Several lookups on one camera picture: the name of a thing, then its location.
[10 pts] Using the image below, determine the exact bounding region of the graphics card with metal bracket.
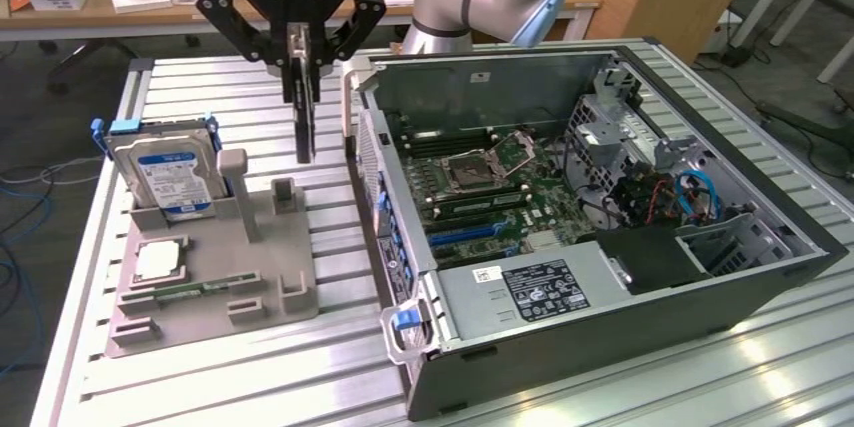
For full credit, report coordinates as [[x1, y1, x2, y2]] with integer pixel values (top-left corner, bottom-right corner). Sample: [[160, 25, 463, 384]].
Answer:
[[286, 20, 318, 165]]

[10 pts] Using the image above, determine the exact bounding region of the wooden desk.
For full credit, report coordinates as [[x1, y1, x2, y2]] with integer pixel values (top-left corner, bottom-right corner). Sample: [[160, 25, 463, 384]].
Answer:
[[0, 0, 601, 56]]

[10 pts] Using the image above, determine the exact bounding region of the black office chair base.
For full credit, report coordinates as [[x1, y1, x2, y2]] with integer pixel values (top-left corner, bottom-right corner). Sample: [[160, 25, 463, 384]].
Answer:
[[38, 36, 138, 96], [752, 99, 854, 148]]

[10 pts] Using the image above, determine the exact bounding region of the black RAM slot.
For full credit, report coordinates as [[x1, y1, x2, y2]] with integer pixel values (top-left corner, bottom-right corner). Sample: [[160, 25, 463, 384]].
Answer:
[[402, 141, 499, 157], [400, 130, 495, 146], [401, 135, 496, 151], [398, 125, 493, 141]]

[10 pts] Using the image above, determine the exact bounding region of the hard disk with blue carrier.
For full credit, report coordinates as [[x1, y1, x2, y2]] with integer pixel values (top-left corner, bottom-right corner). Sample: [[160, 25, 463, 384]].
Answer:
[[89, 110, 225, 222]]

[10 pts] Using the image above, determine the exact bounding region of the CPU socket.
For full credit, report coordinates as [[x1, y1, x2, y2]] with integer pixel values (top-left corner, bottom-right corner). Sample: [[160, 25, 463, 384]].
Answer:
[[442, 149, 508, 193]]

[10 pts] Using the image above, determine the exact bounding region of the metal disk bay cage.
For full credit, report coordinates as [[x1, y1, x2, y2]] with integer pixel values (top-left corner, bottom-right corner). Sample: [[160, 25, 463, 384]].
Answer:
[[673, 211, 799, 279], [564, 91, 672, 186]]

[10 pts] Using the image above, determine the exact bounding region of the green motherboard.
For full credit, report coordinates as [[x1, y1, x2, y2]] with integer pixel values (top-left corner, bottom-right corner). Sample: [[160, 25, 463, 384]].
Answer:
[[389, 111, 592, 271]]

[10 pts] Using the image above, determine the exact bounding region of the blue expansion slot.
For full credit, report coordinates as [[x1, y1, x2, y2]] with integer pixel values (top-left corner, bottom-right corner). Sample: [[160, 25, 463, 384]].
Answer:
[[425, 223, 513, 249]]

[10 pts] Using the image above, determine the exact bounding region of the grey parts rack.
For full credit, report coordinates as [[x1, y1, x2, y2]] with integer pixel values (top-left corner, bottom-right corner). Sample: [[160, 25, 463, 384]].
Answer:
[[104, 146, 321, 359]]

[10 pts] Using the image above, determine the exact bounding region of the silver CPU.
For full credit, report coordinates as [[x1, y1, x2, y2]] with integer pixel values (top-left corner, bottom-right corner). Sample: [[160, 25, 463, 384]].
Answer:
[[132, 241, 192, 283]]

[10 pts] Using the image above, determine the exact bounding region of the silver chipset heatsink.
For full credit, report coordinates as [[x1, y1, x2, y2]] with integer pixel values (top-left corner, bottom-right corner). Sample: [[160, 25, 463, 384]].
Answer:
[[525, 231, 569, 254]]

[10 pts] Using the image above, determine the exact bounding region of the green RAM stick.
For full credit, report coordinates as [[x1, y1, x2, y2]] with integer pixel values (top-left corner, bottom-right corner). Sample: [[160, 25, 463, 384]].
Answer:
[[153, 276, 258, 301]]

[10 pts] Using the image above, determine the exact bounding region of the grey power supply unit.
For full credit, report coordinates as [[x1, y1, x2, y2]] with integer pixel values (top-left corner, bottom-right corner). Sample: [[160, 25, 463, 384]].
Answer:
[[436, 240, 632, 342]]

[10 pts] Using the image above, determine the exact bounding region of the black plastic shroud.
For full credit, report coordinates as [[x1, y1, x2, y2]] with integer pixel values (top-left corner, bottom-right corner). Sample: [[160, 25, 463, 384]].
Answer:
[[595, 224, 713, 297]]

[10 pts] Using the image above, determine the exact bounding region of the open black PC case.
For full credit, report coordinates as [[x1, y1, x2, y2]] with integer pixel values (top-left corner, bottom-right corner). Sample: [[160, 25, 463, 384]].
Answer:
[[340, 44, 849, 422]]

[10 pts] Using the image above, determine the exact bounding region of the grey floor cable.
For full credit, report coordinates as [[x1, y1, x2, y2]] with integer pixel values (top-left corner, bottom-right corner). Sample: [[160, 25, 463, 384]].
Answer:
[[0, 155, 108, 187]]

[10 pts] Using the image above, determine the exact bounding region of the red wire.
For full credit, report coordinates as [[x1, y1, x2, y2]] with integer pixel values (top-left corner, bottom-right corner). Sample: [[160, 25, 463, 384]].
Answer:
[[649, 179, 671, 226]]

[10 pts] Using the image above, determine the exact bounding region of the blue wire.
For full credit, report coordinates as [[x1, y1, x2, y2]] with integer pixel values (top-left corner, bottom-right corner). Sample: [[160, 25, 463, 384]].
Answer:
[[672, 168, 725, 226]]

